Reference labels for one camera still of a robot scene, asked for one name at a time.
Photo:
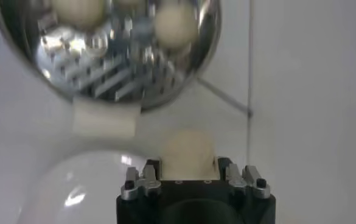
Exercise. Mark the white steamed baozi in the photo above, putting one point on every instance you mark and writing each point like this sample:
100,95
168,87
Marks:
174,25
77,12
188,155

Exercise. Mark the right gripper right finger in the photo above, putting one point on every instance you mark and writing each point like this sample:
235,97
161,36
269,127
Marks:
250,182

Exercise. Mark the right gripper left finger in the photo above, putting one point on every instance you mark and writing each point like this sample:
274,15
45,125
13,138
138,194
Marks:
141,182

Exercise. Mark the stainless steel steamer basket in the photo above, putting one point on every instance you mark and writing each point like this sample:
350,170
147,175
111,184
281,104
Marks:
104,76

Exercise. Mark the white round plate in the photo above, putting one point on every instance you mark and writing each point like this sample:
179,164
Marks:
89,188

